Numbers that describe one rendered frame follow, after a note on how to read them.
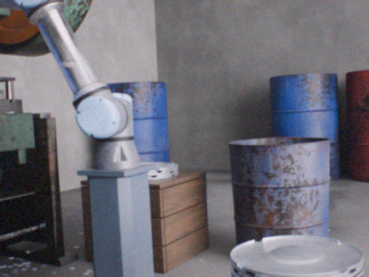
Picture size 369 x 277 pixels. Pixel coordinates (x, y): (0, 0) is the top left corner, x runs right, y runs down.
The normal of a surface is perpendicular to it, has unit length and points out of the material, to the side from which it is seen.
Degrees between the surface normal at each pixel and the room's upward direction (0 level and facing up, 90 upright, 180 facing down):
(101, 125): 97
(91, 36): 90
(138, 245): 90
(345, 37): 90
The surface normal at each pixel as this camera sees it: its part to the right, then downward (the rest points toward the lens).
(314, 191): 0.49, 0.06
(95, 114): -0.05, 0.18
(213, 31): -0.49, 0.07
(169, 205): 0.87, -0.01
